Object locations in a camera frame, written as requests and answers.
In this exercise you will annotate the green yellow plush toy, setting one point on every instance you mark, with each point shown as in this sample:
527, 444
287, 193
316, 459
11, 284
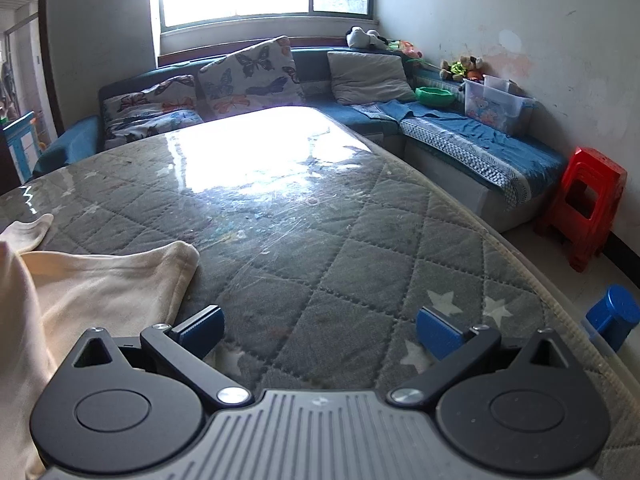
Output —
454, 69

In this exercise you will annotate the flat butterfly print pillow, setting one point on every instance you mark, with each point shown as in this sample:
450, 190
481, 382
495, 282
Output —
150, 110

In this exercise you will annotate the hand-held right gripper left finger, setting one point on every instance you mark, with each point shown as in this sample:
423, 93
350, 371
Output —
202, 327

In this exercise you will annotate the panda plush toy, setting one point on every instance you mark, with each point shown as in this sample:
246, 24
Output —
362, 37

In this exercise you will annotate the blue plastic stool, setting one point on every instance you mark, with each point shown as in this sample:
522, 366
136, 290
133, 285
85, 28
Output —
617, 310

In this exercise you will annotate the dark wooden door frame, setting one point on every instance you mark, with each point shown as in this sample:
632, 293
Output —
50, 60

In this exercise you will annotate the cream sweatshirt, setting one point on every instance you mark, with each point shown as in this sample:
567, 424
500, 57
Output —
100, 285

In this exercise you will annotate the blue sofa blanket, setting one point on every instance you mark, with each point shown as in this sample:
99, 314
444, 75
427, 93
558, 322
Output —
500, 150

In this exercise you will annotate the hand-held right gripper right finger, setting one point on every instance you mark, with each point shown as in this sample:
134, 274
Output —
440, 332

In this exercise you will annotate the red plastic stool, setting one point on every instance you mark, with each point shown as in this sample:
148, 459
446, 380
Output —
595, 170

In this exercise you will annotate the grey pillow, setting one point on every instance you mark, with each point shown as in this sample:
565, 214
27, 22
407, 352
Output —
370, 77

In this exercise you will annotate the blue white cabinet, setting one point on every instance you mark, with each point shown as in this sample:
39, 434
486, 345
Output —
22, 140

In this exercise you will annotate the pink green toy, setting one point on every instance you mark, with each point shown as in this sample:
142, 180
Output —
407, 49

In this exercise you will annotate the clear plastic storage box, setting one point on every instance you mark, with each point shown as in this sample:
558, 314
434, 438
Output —
492, 107

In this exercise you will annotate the blue corner sofa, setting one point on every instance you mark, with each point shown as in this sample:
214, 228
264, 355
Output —
310, 67

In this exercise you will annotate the brown bear plush toy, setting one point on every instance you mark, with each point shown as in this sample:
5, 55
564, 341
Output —
472, 64

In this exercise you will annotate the green plastic bowl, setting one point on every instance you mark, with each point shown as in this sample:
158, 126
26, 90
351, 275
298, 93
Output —
434, 96

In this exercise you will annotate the upright butterfly print pillow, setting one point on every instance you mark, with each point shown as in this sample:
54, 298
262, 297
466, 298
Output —
250, 75

